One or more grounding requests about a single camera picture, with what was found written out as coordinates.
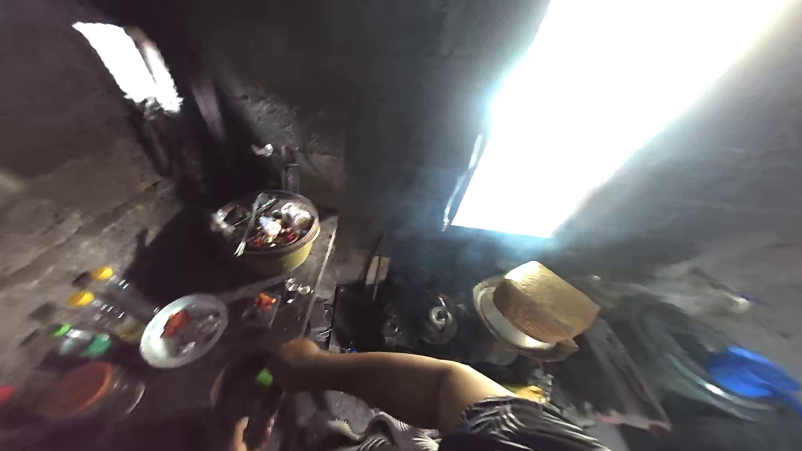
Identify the person's right hand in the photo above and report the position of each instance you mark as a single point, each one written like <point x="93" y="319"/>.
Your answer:
<point x="299" y="362"/>

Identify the person's left hand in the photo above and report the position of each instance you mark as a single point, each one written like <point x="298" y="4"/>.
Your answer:
<point x="252" y="442"/>

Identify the person's left fingers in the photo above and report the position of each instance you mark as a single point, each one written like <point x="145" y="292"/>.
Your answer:
<point x="240" y="432"/>

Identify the person's right forearm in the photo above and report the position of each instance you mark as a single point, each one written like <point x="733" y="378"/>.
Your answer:
<point x="388" y="378"/>

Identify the small bright green object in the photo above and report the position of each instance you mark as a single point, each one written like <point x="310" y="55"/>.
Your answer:
<point x="264" y="378"/>

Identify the white oval plate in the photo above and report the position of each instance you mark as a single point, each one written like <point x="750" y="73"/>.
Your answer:
<point x="156" y="341"/>

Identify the red food piece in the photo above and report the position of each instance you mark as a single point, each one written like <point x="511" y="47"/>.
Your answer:
<point x="176" y="323"/>

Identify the small orange-red food heap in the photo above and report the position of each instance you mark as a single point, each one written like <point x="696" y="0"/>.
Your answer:
<point x="264" y="302"/>

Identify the dark wooden bench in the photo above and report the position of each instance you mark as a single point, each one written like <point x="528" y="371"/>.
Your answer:
<point x="302" y="313"/>

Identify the person's body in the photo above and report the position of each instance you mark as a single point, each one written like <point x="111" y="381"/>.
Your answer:
<point x="382" y="436"/>

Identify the small clear glass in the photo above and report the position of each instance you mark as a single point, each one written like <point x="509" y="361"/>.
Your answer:
<point x="304" y="290"/>

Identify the jar with orange lid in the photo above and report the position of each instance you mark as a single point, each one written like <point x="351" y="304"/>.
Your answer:
<point x="88" y="389"/>

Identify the yellow round basin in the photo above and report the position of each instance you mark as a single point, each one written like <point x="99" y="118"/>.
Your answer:
<point x="289" y="257"/>

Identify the clear bottle, yellow cap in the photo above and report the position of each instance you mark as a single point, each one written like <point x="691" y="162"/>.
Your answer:
<point x="125" y="289"/>
<point x="103" y="311"/>

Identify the clear bottle, green cap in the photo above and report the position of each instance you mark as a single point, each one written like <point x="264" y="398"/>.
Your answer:
<point x="77" y="342"/>

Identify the pile of mixed scraps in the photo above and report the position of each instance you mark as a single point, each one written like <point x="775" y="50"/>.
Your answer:
<point x="285" y="236"/>

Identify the small wooden block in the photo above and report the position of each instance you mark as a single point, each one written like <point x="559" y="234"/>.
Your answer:
<point x="378" y="269"/>

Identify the shiny round metal lid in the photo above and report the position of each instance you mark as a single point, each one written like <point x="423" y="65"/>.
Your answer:
<point x="438" y="319"/>

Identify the wide light metal pot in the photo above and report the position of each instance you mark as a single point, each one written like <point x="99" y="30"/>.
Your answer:
<point x="489" y="313"/>

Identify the yellow crumpled object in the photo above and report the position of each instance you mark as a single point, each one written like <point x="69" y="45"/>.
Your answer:
<point x="531" y="393"/>

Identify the woven straw basket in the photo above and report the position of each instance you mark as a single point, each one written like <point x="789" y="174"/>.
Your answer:
<point x="542" y="304"/>

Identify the dark flat board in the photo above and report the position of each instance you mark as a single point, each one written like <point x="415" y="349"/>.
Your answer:
<point x="611" y="369"/>

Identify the large dark round tub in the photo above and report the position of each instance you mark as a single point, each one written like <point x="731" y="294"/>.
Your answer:
<point x="664" y="341"/>

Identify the large bright window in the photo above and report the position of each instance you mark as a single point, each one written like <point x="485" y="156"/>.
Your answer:
<point x="582" y="119"/>

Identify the blue plastic scoop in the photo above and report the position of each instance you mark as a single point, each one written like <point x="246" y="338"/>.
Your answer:
<point x="745" y="371"/>

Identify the small bright wall opening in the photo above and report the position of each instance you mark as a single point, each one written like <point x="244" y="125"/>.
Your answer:
<point x="116" y="53"/>

